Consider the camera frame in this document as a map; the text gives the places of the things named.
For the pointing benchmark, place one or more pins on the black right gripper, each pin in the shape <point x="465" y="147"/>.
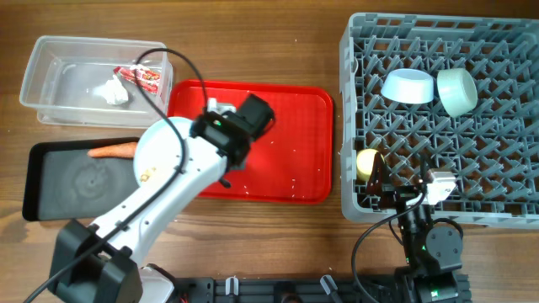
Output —
<point x="400" y="194"/>

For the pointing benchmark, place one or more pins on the yellow plastic cup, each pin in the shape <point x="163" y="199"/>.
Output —
<point x="364" y="163"/>

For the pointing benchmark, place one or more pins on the light blue plate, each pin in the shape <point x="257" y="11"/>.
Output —
<point x="166" y="149"/>

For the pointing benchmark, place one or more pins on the light blue bowl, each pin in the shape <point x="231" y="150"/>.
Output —
<point x="408" y="86"/>

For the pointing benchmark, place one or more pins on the orange carrot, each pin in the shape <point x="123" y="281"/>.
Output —
<point x="124" y="150"/>

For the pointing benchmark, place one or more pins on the red snack wrapper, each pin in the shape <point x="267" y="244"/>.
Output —
<point x="148" y="79"/>

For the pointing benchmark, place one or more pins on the mint green bowl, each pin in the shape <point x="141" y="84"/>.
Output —
<point x="457" y="91"/>

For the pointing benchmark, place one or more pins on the white tissue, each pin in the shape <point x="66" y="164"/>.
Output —
<point x="113" y="92"/>

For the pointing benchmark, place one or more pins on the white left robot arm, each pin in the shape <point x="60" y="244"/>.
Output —
<point x="103" y="262"/>

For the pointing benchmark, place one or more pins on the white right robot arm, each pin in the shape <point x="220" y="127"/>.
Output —
<point x="432" y="247"/>

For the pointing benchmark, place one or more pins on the grey dishwasher rack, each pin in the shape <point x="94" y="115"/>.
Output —
<point x="492" y="150"/>

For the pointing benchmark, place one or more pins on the red plastic tray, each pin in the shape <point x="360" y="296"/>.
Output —
<point x="290" y="164"/>

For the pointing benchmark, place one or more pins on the clear plastic bin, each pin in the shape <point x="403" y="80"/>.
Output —
<point x="63" y="71"/>

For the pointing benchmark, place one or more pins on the black plastic bin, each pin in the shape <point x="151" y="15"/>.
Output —
<point x="63" y="182"/>

